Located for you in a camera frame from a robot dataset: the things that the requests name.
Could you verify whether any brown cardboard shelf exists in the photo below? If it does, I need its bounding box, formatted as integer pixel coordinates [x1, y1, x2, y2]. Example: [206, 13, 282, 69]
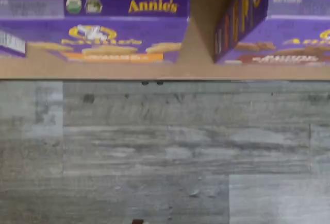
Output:
[0, 0, 330, 83]

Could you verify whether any purple box brown chocolate label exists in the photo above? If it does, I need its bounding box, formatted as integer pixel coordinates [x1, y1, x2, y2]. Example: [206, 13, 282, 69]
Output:
[213, 0, 330, 66]

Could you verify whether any purple box orange honey label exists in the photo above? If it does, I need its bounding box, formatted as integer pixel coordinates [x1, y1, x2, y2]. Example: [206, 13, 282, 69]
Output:
[0, 0, 190, 63]

